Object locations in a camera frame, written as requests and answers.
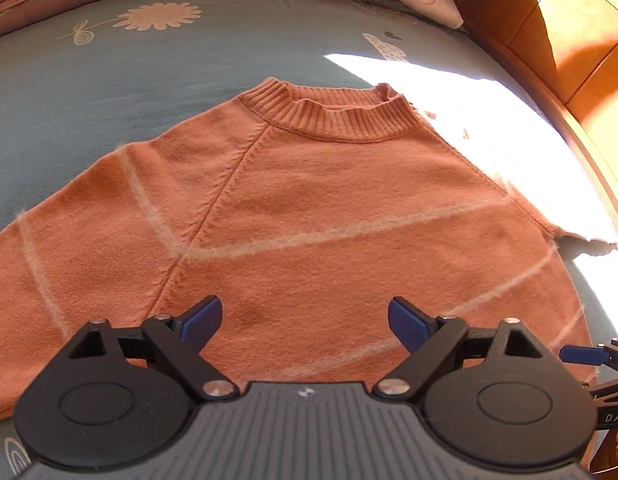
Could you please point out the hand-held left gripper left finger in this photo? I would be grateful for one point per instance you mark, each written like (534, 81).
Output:
(204, 320)

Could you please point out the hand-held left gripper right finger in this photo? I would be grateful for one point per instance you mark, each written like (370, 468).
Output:
(409, 322)

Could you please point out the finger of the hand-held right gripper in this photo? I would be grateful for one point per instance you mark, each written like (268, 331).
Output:
(581, 355)

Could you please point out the orange knit sweater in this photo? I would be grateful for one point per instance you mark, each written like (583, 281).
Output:
(314, 210)

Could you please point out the blue floral bed sheet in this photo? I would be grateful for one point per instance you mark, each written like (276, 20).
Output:
(89, 85)

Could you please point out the wooden headboard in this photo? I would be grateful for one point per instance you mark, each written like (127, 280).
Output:
(564, 60)

